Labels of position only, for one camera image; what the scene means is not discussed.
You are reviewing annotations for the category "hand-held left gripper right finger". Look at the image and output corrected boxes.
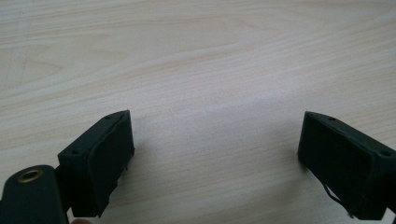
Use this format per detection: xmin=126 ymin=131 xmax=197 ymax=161
xmin=297 ymin=111 xmax=396 ymax=221

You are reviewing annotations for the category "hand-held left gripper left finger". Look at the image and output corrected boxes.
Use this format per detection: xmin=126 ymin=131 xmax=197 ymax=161
xmin=55 ymin=109 xmax=135 ymax=218

